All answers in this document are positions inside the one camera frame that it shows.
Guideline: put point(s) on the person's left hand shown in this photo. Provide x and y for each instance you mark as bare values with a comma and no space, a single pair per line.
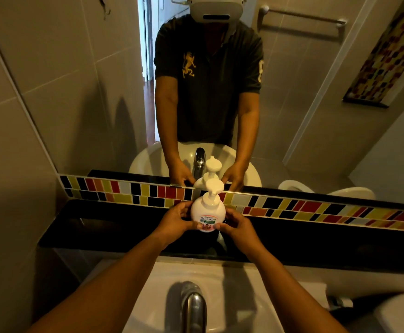
172,223

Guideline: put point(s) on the person's right hand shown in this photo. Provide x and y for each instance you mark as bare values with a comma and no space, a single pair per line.
241,234

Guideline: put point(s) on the person's left thumb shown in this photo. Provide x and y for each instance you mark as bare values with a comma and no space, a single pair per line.
192,225

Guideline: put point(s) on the person's right thumb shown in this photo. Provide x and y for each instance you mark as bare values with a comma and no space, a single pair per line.
222,228

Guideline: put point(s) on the white foam soap pump bottle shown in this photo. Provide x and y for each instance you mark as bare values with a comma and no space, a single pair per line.
207,209

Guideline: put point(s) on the person's left forearm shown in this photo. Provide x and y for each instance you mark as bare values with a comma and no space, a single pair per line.
111,291

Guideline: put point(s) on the person's right forearm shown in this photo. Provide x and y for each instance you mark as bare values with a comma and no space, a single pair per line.
292,294

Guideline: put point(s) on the white ceramic sink basin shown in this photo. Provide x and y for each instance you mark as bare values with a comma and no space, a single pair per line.
236,301

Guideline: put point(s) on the chrome sink faucet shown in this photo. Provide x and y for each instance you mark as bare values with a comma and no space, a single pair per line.
193,308

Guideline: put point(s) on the black stone ledge shelf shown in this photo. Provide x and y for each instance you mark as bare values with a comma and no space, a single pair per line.
309,247

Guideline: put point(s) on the large wall mirror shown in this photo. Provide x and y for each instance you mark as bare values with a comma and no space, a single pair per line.
84,83

